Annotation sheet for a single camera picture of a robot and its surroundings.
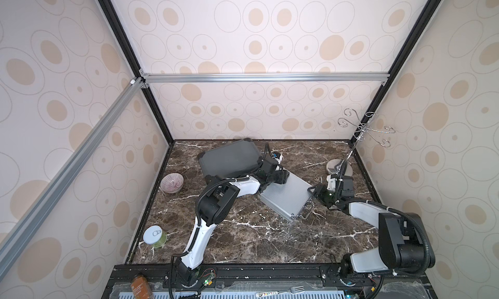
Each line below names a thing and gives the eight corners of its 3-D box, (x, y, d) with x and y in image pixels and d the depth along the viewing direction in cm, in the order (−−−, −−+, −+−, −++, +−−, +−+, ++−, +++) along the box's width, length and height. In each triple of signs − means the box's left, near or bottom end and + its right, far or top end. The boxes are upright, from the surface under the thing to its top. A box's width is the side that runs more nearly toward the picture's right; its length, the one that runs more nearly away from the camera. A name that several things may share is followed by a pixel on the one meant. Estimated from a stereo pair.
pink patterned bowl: (162, 193, 99) (158, 188, 94) (167, 178, 105) (163, 172, 100) (183, 193, 99) (180, 188, 94) (187, 178, 105) (184, 172, 100)
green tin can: (146, 248, 82) (139, 244, 77) (152, 230, 87) (146, 225, 82) (164, 248, 82) (158, 244, 77) (169, 230, 87) (164, 225, 82)
